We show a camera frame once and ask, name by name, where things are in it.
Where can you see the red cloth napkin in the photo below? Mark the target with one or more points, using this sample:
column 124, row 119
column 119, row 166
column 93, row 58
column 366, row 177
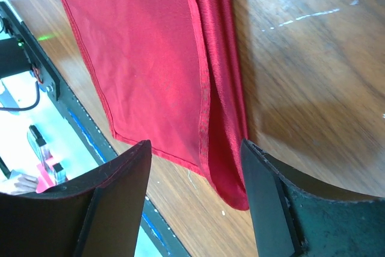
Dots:
column 167, row 71

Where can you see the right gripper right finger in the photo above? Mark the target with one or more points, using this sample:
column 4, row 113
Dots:
column 295, row 214

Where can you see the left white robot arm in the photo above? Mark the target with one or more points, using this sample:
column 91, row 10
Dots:
column 14, row 59

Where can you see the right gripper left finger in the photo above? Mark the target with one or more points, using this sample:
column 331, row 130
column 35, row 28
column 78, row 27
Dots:
column 95, row 214

